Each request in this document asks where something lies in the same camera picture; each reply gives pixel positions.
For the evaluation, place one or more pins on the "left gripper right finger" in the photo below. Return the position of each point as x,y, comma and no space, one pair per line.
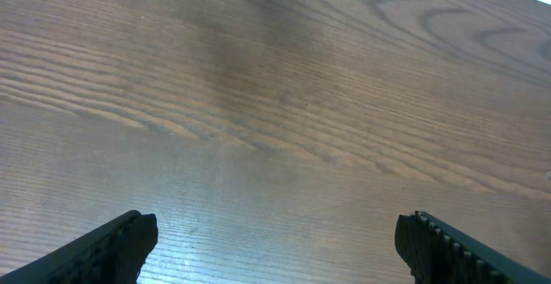
437,253

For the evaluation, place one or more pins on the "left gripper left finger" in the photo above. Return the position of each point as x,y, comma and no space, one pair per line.
113,253

